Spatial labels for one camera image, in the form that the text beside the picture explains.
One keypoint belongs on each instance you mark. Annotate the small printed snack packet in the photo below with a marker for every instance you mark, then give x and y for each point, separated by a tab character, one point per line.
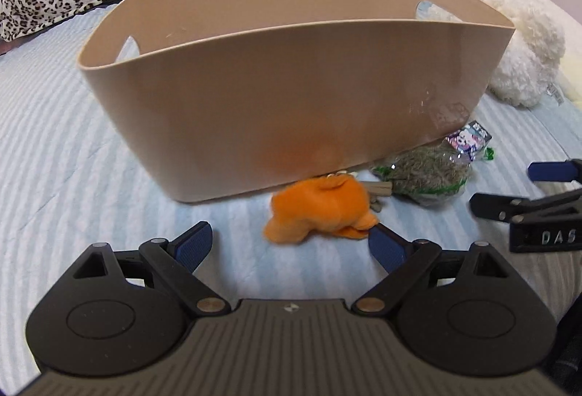
468	139

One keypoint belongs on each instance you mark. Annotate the clear bag of dried herbs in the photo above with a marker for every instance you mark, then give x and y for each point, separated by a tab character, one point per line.
423	175

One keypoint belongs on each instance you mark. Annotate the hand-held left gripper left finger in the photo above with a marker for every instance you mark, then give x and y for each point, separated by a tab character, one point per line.
193	243

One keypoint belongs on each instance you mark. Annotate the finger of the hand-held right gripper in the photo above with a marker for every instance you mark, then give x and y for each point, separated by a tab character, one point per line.
548	171
500	205

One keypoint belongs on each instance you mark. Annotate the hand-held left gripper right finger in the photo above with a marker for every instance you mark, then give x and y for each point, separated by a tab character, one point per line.
386	249

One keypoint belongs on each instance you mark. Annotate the orange plush toy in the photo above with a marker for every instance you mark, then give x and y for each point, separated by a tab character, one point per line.
313	209

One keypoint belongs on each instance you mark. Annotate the beige plastic basket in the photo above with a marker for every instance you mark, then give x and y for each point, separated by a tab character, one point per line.
291	105

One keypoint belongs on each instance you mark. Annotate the white fluffy plush toy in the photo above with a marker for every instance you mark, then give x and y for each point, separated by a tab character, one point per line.
527	46

